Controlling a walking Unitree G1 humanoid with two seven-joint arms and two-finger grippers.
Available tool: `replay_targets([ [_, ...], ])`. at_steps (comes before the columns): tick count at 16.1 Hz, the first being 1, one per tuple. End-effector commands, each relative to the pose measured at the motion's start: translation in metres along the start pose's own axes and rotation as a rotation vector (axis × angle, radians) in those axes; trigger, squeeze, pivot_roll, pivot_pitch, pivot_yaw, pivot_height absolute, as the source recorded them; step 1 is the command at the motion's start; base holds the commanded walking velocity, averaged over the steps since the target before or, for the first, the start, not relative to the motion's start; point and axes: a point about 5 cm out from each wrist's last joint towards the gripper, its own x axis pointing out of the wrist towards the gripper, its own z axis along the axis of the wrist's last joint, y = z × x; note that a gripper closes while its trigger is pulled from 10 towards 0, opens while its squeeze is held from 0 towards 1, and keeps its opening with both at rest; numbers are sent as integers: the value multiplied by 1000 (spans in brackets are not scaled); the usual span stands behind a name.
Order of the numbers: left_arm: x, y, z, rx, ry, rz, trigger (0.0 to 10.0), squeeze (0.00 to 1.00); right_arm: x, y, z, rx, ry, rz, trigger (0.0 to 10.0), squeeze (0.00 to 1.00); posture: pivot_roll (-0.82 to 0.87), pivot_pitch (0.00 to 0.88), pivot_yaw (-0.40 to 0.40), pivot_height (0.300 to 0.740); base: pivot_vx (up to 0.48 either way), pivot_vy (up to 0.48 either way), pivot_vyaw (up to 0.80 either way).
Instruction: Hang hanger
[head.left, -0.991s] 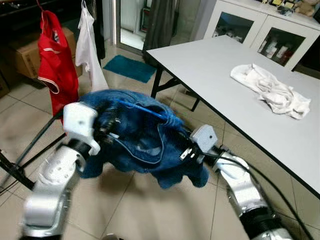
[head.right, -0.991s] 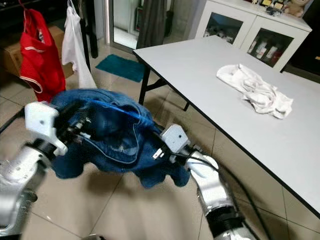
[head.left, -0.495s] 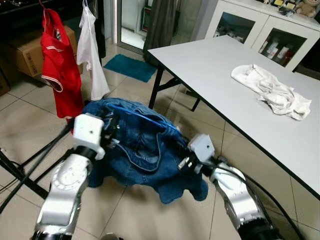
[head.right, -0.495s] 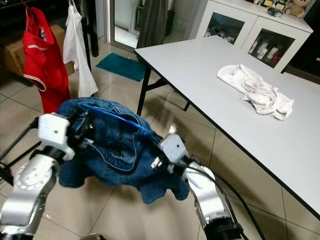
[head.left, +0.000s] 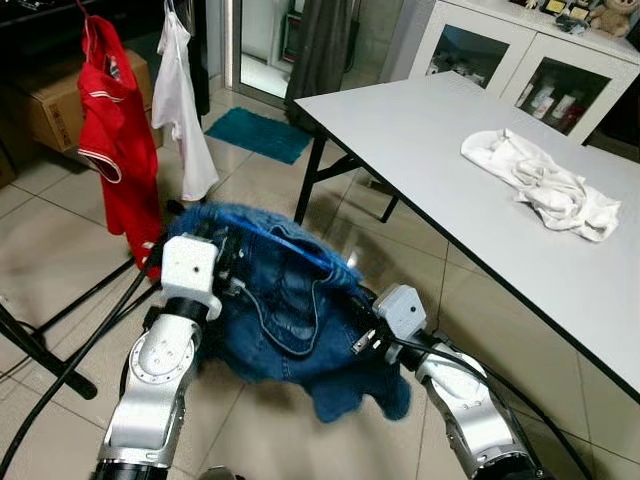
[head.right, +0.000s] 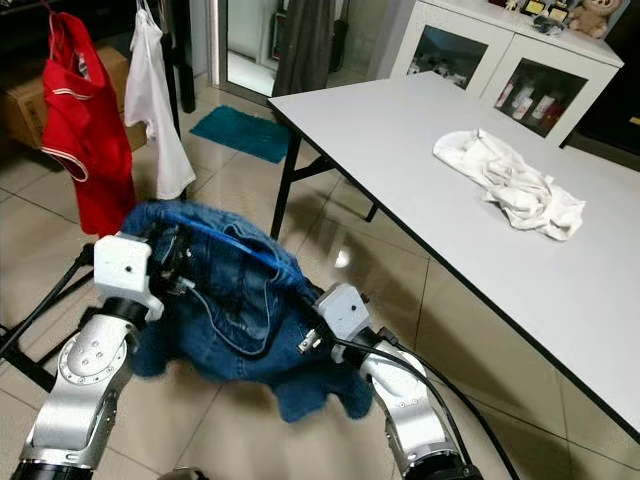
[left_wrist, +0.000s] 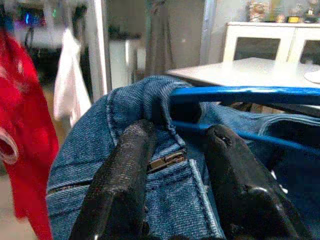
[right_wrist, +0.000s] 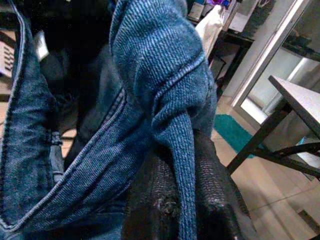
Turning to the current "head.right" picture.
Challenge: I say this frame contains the blue clothes hanger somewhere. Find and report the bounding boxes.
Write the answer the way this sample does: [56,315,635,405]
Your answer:
[160,205,306,276]

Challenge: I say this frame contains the blue denim shorts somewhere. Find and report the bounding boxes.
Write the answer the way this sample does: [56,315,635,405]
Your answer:
[130,200,376,424]

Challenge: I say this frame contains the white t-shirt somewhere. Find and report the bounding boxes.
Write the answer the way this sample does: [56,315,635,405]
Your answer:
[432,128,587,243]

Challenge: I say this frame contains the teal floor rug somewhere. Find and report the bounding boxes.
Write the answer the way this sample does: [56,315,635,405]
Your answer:
[188,105,291,166]

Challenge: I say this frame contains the white sleeveless top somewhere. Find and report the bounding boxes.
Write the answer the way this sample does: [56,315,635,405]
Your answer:
[125,5,198,201]

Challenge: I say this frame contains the red shirt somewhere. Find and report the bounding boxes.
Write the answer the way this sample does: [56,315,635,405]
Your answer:
[43,10,136,238]

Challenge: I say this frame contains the white folding table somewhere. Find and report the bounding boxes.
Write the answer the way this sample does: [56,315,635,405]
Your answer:
[267,70,640,446]

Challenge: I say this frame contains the grey robot leg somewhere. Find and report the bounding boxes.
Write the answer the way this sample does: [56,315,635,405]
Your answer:
[160,465,211,480]

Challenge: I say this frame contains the brown cardboard box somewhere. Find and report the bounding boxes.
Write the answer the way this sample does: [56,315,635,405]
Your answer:
[0,45,131,151]

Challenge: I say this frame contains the white framed glass door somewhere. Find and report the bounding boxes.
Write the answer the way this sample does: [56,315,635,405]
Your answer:
[210,0,276,96]

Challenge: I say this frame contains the grey brown curtain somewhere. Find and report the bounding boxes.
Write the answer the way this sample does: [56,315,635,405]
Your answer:
[272,0,346,99]

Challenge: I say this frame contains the white glass-door cabinet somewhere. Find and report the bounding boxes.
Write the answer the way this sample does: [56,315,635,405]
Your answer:
[390,0,623,146]

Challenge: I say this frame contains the black speaker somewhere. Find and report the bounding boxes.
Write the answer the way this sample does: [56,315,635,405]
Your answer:
[565,45,640,161]

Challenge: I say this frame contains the brown teddy bear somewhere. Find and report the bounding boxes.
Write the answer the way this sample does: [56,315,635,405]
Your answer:
[565,0,616,41]

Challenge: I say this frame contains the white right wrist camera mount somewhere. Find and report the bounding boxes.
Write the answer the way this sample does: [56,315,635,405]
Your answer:
[297,282,373,356]

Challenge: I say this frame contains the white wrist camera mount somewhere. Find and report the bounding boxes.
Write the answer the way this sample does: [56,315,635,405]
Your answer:
[297,282,373,356]
[93,232,166,323]

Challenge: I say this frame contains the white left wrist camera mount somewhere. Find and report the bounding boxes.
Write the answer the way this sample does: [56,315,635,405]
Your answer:
[93,232,166,323]

